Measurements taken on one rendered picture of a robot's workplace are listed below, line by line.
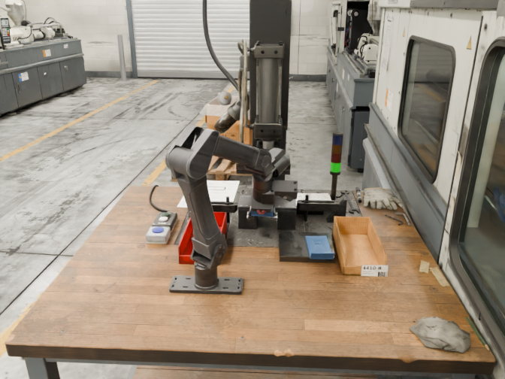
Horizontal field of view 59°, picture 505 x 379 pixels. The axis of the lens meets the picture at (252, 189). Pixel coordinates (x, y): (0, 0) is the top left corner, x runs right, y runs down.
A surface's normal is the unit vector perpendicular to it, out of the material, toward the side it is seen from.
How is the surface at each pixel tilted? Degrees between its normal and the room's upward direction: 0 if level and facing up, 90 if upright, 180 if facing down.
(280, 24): 90
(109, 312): 0
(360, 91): 90
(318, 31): 90
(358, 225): 90
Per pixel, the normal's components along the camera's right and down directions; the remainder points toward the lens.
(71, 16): -0.11, 0.37
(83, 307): 0.00, -0.92
